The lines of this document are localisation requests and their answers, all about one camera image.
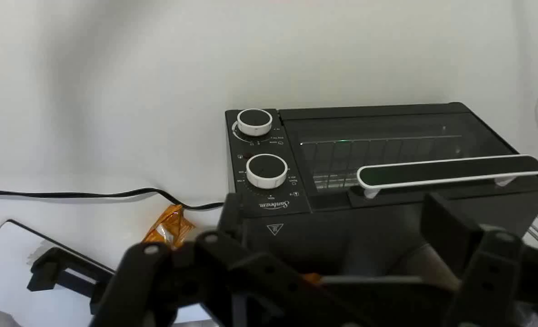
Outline black plastic clamp holder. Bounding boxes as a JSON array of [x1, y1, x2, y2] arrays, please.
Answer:
[[26, 245, 118, 315]]

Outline orange snack packet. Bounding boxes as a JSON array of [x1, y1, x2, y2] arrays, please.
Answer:
[[142, 203, 198, 246]]

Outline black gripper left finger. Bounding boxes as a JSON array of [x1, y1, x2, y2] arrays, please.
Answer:
[[89, 226, 344, 327]]

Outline white-rimmed oven dial plain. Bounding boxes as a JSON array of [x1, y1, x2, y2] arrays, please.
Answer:
[[244, 150, 291, 190]]

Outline white-rimmed oven dial with scale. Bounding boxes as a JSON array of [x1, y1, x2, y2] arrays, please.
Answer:
[[235, 107, 276, 137]]

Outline thin black power cable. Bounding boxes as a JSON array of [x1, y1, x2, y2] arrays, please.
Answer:
[[0, 185, 225, 212]]

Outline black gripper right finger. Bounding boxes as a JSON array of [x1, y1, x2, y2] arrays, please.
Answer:
[[418, 190, 538, 327]]

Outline white and black oven handle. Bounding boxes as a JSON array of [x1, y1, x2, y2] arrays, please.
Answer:
[[355, 152, 538, 201]]

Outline black toaster oven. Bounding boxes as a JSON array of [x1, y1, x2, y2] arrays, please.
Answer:
[[216, 99, 538, 277]]

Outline white flat board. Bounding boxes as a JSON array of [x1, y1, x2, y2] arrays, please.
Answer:
[[0, 217, 213, 327]]

